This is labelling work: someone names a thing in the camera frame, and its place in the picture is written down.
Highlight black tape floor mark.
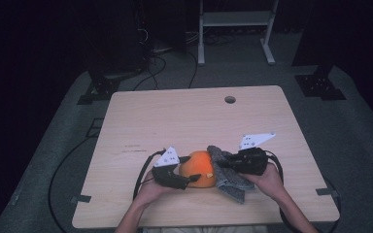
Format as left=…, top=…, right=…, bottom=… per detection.
left=85, top=117, right=105, bottom=139

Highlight person's left hand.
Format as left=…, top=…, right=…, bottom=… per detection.
left=132, top=169, right=177, bottom=209

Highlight black stand base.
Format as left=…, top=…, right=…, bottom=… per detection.
left=294, top=64, right=348, bottom=101
left=77, top=69, right=144, bottom=106

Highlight orange plush toy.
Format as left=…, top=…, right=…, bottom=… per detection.
left=178, top=150, right=217, bottom=189

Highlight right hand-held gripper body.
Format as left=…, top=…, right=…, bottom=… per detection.
left=234, top=132, right=277, bottom=176

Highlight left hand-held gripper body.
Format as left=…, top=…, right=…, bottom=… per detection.
left=151, top=146, right=190, bottom=190

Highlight grey tape strip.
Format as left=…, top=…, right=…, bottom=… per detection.
left=70, top=193, right=92, bottom=205
left=315, top=187, right=340, bottom=198

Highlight grey cloth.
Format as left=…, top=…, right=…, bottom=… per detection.
left=206, top=145, right=256, bottom=205

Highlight white metal stand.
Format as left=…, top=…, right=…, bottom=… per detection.
left=197, top=0, right=280, bottom=67

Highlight left hand-held gripper cable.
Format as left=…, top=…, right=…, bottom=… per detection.
left=132, top=149, right=167, bottom=201

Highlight person's right hand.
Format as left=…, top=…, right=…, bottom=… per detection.
left=239, top=162, right=288, bottom=199

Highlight long black floor cable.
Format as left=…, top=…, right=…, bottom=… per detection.
left=47, top=135, right=95, bottom=233

